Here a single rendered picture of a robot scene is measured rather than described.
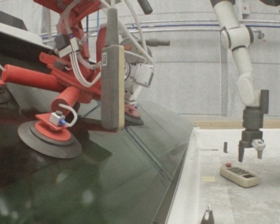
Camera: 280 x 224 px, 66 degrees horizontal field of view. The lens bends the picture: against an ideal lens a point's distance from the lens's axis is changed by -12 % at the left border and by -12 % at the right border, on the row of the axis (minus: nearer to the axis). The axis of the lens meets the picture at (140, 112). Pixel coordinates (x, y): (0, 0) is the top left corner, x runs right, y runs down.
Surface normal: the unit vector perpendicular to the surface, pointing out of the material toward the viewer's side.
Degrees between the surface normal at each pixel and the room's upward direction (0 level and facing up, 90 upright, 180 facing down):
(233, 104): 90
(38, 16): 90
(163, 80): 90
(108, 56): 90
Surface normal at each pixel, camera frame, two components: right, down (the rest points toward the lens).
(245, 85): -0.84, 0.04
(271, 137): -0.34, 0.07
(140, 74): -0.17, -0.07
